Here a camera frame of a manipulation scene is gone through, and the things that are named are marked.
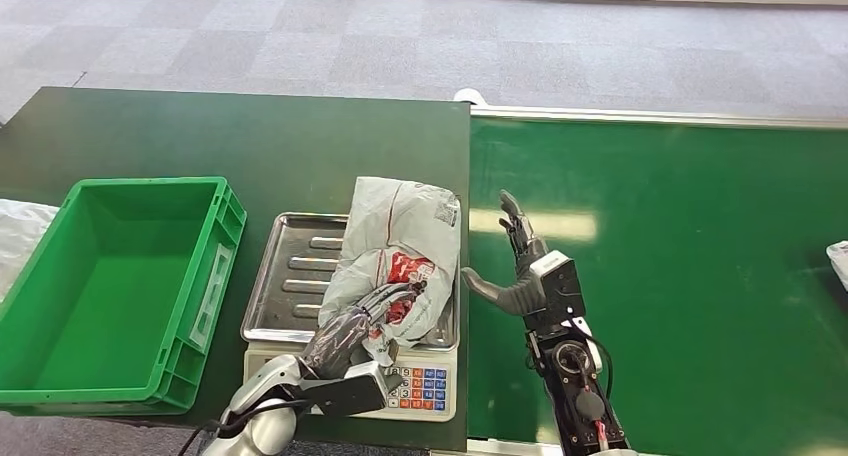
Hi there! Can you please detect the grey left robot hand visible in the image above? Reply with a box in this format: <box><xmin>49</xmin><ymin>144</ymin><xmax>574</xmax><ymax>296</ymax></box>
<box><xmin>299</xmin><ymin>281</ymin><xmax>429</xmax><ymax>381</ymax></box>

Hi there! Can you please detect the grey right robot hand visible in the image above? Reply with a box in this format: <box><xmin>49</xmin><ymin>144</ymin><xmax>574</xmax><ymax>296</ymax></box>
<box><xmin>460</xmin><ymin>189</ymin><xmax>551</xmax><ymax>318</ymax></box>

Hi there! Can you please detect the white mailer bag red print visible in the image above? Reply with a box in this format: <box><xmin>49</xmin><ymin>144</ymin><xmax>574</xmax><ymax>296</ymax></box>
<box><xmin>317</xmin><ymin>175</ymin><xmax>463</xmax><ymax>367</ymax></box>

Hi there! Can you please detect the green conveyor belt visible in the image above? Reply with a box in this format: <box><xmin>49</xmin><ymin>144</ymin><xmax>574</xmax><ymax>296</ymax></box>
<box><xmin>466</xmin><ymin>116</ymin><xmax>848</xmax><ymax>456</ymax></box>

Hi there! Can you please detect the white round conveyor cap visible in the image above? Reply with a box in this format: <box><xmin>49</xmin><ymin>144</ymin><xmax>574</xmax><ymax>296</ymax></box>
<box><xmin>451</xmin><ymin>87</ymin><xmax>490</xmax><ymax>107</ymax></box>

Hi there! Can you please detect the white electronic scale steel tray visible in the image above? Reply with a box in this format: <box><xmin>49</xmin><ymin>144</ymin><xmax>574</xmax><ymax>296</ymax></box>
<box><xmin>239</xmin><ymin>211</ymin><xmax>460</xmax><ymax>424</ymax></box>

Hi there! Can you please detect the green plastic crate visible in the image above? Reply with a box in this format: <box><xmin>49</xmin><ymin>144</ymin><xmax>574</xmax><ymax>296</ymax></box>
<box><xmin>0</xmin><ymin>177</ymin><xmax>248</xmax><ymax>418</ymax></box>

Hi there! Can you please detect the large white mailer bag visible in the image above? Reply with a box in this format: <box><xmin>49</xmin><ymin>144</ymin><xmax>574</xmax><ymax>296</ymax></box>
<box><xmin>826</xmin><ymin>240</ymin><xmax>848</xmax><ymax>293</ymax></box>

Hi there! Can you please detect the white plastic bag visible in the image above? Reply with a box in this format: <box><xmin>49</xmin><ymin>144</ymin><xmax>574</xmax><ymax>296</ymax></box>
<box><xmin>0</xmin><ymin>199</ymin><xmax>60</xmax><ymax>299</ymax></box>

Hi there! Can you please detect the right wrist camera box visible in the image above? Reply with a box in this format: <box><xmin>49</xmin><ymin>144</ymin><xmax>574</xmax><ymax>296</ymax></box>
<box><xmin>527</xmin><ymin>249</ymin><xmax>588</xmax><ymax>335</ymax></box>

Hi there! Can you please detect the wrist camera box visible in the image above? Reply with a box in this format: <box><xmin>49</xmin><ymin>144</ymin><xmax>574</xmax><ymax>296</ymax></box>
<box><xmin>301</xmin><ymin>361</ymin><xmax>405</xmax><ymax>418</ymax></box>
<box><xmin>527</xmin><ymin>249</ymin><xmax>588</xmax><ymax>335</ymax></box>

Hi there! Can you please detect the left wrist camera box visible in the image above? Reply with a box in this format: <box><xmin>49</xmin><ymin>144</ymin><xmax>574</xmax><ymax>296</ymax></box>
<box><xmin>301</xmin><ymin>361</ymin><xmax>405</xmax><ymax>418</ymax></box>

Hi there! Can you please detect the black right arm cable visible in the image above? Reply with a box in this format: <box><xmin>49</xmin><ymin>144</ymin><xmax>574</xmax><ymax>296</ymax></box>
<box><xmin>563</xmin><ymin>317</ymin><xmax>615</xmax><ymax>405</ymax></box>

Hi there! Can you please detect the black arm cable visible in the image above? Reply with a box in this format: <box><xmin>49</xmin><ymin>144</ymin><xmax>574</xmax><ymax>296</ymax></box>
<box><xmin>563</xmin><ymin>317</ymin><xmax>615</xmax><ymax>405</ymax></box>
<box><xmin>177</xmin><ymin>399</ymin><xmax>313</xmax><ymax>456</ymax></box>

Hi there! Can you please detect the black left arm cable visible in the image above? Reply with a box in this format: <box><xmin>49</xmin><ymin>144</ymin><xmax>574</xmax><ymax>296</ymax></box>
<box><xmin>177</xmin><ymin>399</ymin><xmax>313</xmax><ymax>456</ymax></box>

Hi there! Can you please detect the silver conveyor side rail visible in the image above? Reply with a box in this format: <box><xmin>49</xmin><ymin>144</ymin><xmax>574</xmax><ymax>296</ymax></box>
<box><xmin>468</xmin><ymin>105</ymin><xmax>848</xmax><ymax>131</ymax></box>
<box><xmin>465</xmin><ymin>438</ymin><xmax>564</xmax><ymax>456</ymax></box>

